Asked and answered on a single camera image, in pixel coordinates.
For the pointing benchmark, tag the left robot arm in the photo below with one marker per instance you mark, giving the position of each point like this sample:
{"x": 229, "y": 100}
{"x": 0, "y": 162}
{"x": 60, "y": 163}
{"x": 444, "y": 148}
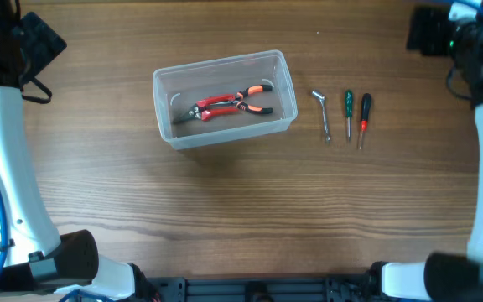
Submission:
{"x": 34, "y": 257}

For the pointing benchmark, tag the orange black needle-nose pliers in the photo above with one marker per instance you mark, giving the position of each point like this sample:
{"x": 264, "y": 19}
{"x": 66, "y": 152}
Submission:
{"x": 252, "y": 99}

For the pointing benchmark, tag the clear plastic container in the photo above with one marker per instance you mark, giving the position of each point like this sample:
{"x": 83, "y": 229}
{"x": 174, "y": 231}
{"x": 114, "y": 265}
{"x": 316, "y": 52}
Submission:
{"x": 177, "y": 88}

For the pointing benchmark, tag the green handled screwdriver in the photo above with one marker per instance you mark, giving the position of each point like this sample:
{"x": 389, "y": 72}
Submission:
{"x": 348, "y": 112}

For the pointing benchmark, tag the red handled snips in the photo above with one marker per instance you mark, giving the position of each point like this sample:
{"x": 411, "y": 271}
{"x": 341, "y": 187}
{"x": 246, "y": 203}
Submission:
{"x": 207, "y": 108}

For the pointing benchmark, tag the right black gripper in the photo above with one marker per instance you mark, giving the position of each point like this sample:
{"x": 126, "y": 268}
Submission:
{"x": 427, "y": 26}

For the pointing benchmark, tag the black red handled screwdriver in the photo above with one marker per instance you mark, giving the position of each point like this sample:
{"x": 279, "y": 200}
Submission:
{"x": 366, "y": 101}

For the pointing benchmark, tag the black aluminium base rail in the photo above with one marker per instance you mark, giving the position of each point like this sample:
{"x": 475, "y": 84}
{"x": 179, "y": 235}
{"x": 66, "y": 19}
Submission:
{"x": 318, "y": 289}

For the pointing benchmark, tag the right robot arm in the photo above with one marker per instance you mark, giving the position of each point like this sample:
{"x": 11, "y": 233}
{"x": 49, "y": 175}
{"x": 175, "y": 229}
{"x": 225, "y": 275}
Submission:
{"x": 453, "y": 29}

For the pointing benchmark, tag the silver socket wrench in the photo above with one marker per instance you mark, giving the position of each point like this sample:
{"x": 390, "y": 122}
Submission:
{"x": 321, "y": 98}

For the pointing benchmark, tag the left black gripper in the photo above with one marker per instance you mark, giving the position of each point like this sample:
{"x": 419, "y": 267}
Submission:
{"x": 45, "y": 44}

